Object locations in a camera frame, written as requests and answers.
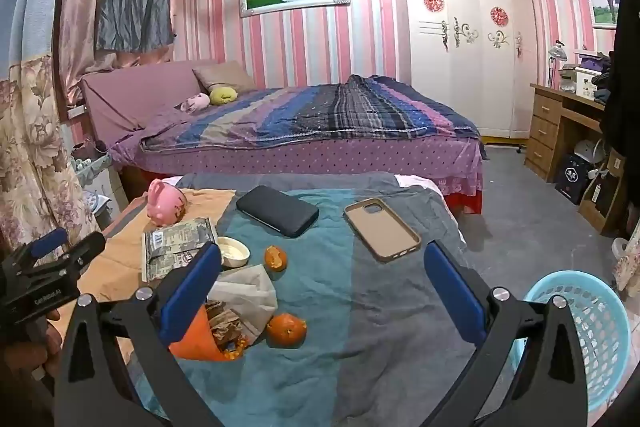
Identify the orange plastic bag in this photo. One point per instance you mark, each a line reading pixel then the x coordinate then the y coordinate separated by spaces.
pixel 192 347

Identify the small white round bowl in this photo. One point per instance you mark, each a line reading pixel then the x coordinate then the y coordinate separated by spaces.
pixel 235 252

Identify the white bedside cabinet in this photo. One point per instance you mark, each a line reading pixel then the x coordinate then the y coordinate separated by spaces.
pixel 100 187

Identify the black hanging coat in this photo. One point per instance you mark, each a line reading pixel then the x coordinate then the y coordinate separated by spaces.
pixel 625 82

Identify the brown wrapper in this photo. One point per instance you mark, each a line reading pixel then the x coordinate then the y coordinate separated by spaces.
pixel 222 324

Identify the orange peel piece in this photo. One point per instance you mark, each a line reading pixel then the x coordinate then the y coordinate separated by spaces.
pixel 276 259

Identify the wooden desk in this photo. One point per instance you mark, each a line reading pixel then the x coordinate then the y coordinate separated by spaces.
pixel 545 127

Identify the black wallet case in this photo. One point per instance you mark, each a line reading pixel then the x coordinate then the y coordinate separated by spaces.
pixel 277 211

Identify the brown pillow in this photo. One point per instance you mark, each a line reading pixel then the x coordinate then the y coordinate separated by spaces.
pixel 222 77

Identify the camouflage snack packet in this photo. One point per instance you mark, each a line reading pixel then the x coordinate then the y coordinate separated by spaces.
pixel 170 247

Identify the tan phone case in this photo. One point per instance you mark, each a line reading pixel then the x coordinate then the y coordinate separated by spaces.
pixel 382 229

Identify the whole tangerine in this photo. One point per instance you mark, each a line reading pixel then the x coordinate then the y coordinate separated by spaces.
pixel 286 331

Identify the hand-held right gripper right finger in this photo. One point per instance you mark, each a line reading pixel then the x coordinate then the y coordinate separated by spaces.
pixel 455 292

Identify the pink piggy bank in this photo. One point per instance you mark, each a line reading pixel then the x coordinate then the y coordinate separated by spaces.
pixel 165 207

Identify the yellow plush toy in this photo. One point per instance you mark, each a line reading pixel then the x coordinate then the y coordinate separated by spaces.
pixel 223 95

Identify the pink floral window curtain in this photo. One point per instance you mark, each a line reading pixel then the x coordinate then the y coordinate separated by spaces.
pixel 77 7

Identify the light blue plastic basket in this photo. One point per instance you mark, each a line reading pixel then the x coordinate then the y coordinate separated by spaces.
pixel 600 337

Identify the wall socket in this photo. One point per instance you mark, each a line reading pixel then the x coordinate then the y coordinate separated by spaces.
pixel 77 112

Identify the striped blanket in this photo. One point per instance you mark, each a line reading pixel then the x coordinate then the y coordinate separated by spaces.
pixel 325 112

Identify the purple bed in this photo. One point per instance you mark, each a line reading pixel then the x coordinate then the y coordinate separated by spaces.
pixel 300 157

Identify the dark clothes pile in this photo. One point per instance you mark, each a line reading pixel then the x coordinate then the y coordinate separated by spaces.
pixel 604 82

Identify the blue floral door curtain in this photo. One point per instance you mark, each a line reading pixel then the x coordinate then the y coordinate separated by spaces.
pixel 35 117

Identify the pink plush toy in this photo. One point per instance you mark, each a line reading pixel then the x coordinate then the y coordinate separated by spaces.
pixel 196 102

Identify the dark paper bag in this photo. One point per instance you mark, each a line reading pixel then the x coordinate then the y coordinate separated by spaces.
pixel 572 179

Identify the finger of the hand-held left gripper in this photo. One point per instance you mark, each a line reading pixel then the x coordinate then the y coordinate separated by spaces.
pixel 47 241
pixel 75 254

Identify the white round appliance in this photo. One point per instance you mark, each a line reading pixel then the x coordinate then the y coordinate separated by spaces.
pixel 587 151

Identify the white shoe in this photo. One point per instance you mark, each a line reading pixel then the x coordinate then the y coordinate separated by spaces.
pixel 620 251

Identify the white storage box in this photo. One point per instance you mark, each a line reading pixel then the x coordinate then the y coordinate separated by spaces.
pixel 586 84

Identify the person's left hand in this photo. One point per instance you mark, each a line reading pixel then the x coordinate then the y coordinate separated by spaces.
pixel 52 347

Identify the desk lamp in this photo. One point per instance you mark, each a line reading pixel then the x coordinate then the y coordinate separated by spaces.
pixel 556 54

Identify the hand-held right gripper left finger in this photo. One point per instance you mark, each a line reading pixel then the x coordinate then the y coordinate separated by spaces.
pixel 192 292

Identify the white wardrobe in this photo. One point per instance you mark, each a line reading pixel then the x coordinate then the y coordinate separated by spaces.
pixel 465 72

